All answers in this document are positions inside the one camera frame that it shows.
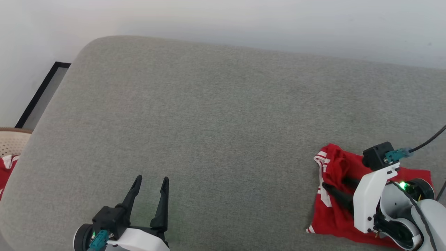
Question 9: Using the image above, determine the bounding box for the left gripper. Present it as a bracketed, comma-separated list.
[73, 175, 170, 251]

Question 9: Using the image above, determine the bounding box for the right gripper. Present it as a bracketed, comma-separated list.
[322, 164, 435, 250]

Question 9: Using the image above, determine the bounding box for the grey fabric sofa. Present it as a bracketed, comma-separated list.
[0, 35, 446, 251]

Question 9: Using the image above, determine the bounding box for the beige woven laundry basket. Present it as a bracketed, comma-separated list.
[0, 127, 32, 158]

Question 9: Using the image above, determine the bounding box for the black skirting strip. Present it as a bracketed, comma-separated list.
[15, 62, 71, 130]

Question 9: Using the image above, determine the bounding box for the teal right cable plug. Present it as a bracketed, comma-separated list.
[385, 148, 412, 163]

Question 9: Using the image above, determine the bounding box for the teal cable plug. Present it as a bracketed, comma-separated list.
[87, 230, 109, 251]
[385, 148, 412, 163]

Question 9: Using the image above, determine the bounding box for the teal left cable plug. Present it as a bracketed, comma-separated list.
[87, 230, 109, 251]

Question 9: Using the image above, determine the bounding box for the thin black right gripper cable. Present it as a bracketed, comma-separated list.
[389, 181, 438, 251]

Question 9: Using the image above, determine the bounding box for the black right camera cable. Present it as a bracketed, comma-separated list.
[408, 125, 446, 154]

